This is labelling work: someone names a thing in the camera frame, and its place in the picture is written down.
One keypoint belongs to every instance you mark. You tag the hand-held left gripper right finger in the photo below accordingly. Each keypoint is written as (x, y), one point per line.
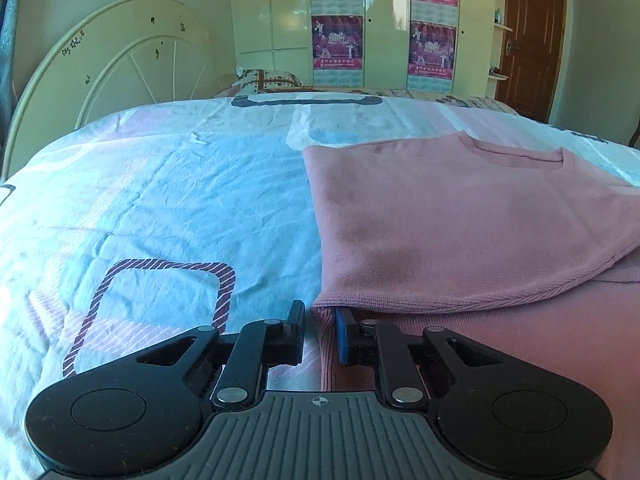
(344, 335)

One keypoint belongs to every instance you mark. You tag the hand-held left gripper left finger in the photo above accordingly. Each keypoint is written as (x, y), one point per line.
(297, 331)

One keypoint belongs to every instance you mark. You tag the pink knit sweater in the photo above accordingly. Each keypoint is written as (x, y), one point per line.
(450, 220)

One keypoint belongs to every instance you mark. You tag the blue and pink printed bedsheet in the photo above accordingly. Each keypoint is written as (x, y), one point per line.
(150, 200)

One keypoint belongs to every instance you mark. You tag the patterned quilt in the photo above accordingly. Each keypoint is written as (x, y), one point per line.
(400, 95)

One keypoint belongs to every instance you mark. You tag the patterned pillow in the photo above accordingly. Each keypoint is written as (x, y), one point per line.
(265, 79)

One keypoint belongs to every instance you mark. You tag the cream wardrobe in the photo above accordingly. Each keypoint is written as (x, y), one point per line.
(385, 25)

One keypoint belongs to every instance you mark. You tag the cream round headboard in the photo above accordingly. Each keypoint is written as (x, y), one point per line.
(115, 75)

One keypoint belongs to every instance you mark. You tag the cream corner shelf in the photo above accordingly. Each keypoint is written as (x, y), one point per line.
(502, 25)

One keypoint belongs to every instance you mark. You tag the brown wooden door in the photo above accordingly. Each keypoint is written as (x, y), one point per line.
(532, 35)

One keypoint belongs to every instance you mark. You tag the grey curtain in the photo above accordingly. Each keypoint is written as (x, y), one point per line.
(7, 60)

